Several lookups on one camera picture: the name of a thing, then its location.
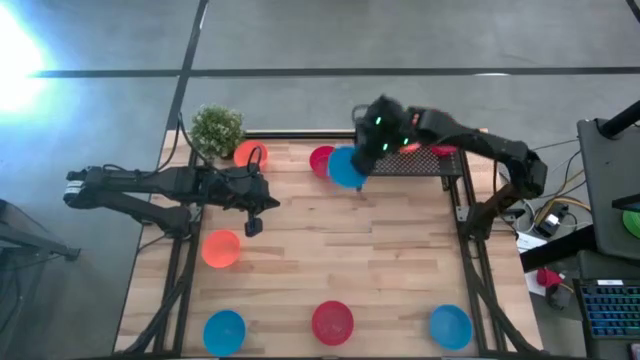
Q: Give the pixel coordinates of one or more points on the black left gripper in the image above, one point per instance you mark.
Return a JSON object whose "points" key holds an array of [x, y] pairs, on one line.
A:
{"points": [[232, 189]]}

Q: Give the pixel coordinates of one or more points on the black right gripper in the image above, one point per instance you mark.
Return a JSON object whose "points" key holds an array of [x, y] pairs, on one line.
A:
{"points": [[367, 155]]}

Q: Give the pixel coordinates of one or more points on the blue mini bowl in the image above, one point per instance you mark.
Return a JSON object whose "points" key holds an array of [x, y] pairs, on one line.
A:
{"points": [[450, 327], [224, 333], [342, 167]]}

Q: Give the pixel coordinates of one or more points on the red mini bowl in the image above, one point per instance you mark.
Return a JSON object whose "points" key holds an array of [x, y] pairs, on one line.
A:
{"points": [[443, 150], [319, 161], [332, 323]]}

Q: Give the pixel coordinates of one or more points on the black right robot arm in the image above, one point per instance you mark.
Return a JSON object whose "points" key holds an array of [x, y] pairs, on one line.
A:
{"points": [[480, 142]]}

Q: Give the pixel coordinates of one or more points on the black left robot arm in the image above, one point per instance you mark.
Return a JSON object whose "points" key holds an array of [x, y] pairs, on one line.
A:
{"points": [[150, 182]]}

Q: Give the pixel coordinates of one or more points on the black perforated metal shelf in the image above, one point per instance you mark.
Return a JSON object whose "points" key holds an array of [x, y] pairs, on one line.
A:
{"points": [[430, 164]]}

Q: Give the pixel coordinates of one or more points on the green artificial potted plant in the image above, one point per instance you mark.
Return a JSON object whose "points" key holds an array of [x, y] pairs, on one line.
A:
{"points": [[216, 131]]}

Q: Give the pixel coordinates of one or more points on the white paper sheet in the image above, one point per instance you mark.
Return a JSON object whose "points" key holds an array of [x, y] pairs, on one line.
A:
{"points": [[530, 242]]}

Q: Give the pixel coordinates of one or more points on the black power adapter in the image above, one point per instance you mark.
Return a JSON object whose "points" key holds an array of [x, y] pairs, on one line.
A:
{"points": [[550, 222]]}

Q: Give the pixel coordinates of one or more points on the black desk beam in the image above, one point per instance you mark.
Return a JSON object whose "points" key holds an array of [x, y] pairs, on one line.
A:
{"points": [[555, 255]]}

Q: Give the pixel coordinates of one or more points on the red cloth object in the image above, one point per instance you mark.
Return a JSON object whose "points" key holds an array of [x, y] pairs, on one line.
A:
{"points": [[547, 277]]}

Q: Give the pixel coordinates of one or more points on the black metal side stand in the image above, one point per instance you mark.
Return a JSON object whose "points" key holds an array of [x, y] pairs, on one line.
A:
{"points": [[25, 235]]}

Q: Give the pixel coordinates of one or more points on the dark side desk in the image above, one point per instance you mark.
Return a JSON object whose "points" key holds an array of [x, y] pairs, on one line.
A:
{"points": [[605, 175]]}

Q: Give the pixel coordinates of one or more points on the black pole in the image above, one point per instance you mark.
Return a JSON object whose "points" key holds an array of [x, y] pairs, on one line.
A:
{"points": [[622, 120]]}

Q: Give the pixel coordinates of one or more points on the green spool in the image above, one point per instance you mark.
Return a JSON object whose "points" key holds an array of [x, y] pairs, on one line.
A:
{"points": [[633, 223]]}

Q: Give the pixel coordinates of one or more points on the black backlit keyboard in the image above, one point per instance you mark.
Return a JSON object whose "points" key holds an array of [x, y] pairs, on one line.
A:
{"points": [[610, 310]]}

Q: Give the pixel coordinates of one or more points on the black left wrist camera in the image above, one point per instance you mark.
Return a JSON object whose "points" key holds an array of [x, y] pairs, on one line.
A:
{"points": [[253, 227]]}

